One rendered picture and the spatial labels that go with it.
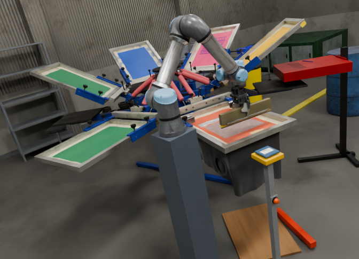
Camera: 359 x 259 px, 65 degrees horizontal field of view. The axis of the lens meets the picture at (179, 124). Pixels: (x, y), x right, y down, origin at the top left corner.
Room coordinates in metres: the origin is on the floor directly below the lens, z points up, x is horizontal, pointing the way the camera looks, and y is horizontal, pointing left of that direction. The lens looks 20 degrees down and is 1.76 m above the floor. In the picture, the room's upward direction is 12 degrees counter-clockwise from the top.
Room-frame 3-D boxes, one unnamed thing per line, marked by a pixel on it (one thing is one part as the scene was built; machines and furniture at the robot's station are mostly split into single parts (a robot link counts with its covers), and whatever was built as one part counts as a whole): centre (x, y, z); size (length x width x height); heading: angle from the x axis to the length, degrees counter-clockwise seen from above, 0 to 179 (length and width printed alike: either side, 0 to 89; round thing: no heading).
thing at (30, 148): (4.93, 2.45, 0.92); 0.95 x 0.40 x 1.85; 125
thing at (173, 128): (1.43, 0.04, 1.25); 0.15 x 0.15 x 0.10
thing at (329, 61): (2.76, -1.39, 1.06); 0.61 x 0.46 x 0.12; 81
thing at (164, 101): (1.43, 0.05, 1.37); 0.13 x 0.12 x 0.14; 22
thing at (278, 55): (7.51, -3.45, 0.37); 1.87 x 1.71 x 0.74; 35
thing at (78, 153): (2.27, 0.58, 1.05); 1.08 x 0.61 x 0.23; 141
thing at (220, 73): (1.71, -0.35, 1.39); 0.11 x 0.11 x 0.08; 22
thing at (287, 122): (2.00, -0.37, 0.97); 0.79 x 0.58 x 0.04; 21
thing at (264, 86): (2.88, -0.65, 0.91); 1.34 x 0.41 x 0.08; 81
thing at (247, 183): (1.72, -0.47, 0.74); 0.45 x 0.03 x 0.43; 111
